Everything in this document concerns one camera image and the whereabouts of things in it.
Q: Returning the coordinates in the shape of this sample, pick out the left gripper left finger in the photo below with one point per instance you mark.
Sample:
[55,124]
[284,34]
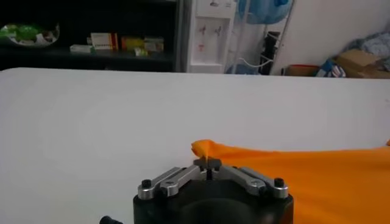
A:
[176,179]

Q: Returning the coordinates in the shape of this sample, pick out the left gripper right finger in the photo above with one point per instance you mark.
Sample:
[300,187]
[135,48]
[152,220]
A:
[243,179]

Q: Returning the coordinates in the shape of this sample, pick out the orange t-shirt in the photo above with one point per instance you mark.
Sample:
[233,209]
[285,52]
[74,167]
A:
[304,188]

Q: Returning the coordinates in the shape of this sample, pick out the pile of striped clothes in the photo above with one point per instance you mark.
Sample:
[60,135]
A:
[376,45]

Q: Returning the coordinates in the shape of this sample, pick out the orange rimmed cardboard box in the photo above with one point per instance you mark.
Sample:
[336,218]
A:
[301,70]

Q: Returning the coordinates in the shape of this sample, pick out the green and white medicine box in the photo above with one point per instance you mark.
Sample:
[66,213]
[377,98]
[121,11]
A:
[153,44]

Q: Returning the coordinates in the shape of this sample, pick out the white water dispenser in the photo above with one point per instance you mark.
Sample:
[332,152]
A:
[210,45]

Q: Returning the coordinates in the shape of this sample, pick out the blue and white bag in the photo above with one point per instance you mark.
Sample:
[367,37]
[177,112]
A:
[330,69]

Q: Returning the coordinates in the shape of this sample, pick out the black shelf unit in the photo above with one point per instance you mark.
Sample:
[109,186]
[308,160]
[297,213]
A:
[91,61]

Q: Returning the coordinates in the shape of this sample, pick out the white metal jug rack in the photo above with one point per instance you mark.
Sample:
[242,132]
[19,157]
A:
[281,36]

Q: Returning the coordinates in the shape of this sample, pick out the red and white medicine box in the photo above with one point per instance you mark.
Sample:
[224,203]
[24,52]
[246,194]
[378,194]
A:
[103,41]

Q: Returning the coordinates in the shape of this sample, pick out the flat white medicine box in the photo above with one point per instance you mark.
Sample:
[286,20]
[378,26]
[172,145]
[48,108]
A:
[80,48]

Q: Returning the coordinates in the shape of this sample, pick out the brown cardboard box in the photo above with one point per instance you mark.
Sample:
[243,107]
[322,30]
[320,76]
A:
[356,62]

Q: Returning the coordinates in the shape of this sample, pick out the blue water jug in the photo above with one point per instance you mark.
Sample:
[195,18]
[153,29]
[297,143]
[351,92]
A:
[265,12]

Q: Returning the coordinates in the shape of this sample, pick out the bowl with green bag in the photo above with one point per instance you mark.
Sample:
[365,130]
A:
[27,34]

